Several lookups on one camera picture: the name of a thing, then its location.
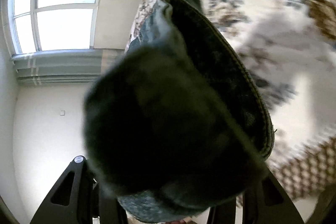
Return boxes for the white framed window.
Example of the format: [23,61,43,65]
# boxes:
[2,0,100,55]

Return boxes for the dark blue denim jeans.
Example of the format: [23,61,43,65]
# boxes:
[83,0,274,223]

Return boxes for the floral cream blanket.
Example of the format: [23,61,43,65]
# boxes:
[123,0,336,208]

